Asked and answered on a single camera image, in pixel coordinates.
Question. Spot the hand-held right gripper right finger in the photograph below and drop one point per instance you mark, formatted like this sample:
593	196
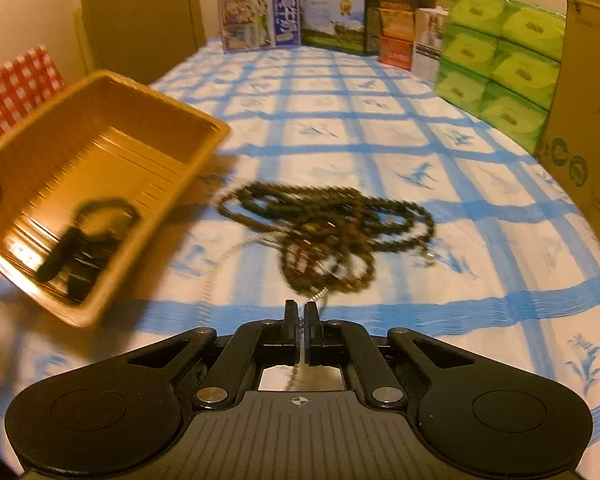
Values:
311	325

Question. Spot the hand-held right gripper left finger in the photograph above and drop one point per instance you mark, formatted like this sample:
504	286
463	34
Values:
291	325

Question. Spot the yellow plastic tray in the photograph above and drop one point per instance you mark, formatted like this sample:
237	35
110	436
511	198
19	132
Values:
130	155

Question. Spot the red checked cloth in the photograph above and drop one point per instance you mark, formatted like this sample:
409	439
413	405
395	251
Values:
15	90

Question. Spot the blue checked bed sheet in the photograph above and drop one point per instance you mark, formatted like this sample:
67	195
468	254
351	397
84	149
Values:
455	240

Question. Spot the brown wooden door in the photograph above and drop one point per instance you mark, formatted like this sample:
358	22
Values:
135	15

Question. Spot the green landscape gift box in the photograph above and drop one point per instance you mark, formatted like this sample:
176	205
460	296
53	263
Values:
332	22

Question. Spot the white box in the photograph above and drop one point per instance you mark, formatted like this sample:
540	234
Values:
429	45

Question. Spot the blue illustrated milk carton box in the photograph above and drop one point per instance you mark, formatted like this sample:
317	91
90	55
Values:
257	20

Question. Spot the stack of green tissue packs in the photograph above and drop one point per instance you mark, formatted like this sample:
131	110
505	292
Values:
500	60

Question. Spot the large printed cardboard box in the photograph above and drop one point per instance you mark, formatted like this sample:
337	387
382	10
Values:
590	110

